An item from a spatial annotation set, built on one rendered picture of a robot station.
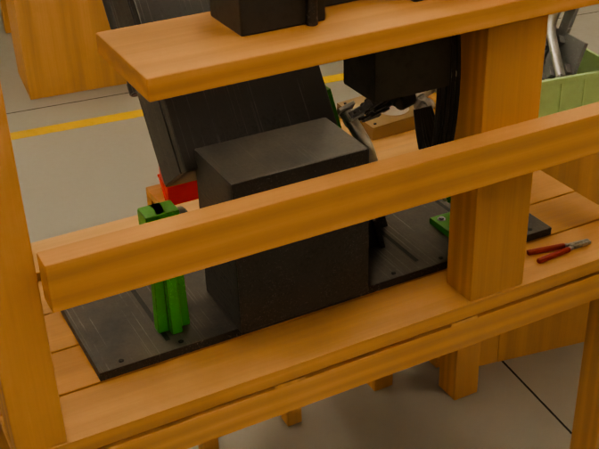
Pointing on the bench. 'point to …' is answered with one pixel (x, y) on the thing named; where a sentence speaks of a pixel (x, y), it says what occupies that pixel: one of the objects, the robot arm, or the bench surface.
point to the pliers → (557, 250)
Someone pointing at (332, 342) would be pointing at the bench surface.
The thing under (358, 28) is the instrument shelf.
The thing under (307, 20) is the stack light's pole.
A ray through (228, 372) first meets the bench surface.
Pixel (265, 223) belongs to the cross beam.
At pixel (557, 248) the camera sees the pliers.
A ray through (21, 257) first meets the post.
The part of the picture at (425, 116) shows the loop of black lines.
